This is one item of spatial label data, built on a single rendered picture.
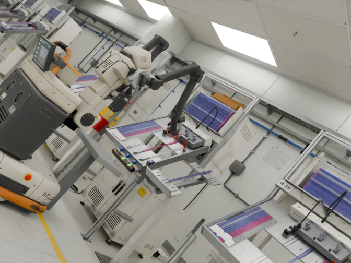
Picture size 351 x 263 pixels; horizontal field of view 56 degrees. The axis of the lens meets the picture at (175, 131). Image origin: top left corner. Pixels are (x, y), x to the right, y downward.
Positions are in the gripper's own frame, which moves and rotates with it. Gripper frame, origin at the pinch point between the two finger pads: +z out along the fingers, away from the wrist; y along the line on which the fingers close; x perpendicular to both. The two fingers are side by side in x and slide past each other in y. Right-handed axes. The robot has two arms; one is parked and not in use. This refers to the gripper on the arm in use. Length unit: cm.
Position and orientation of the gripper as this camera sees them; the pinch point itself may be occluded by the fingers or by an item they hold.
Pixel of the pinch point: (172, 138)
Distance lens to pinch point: 286.7
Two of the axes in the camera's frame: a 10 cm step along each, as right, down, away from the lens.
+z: -0.9, 8.7, 4.8
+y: -5.7, -4.4, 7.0
